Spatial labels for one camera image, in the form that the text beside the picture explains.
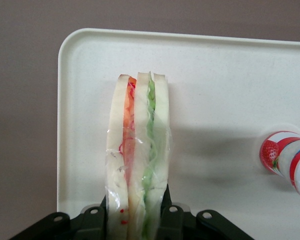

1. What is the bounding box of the strawberry yogurt cup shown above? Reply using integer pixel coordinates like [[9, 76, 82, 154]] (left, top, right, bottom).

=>
[[258, 130, 300, 205]]

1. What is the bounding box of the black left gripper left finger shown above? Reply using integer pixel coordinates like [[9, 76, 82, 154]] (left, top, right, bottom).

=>
[[8, 194, 109, 240]]

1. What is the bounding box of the beige plastic tray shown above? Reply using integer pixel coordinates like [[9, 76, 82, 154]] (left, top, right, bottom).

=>
[[56, 27, 300, 240]]

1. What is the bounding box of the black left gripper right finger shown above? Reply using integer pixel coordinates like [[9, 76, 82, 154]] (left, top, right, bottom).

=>
[[159, 183, 254, 240]]

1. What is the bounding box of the triangle sandwich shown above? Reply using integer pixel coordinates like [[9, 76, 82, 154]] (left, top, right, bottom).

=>
[[103, 71, 173, 240]]

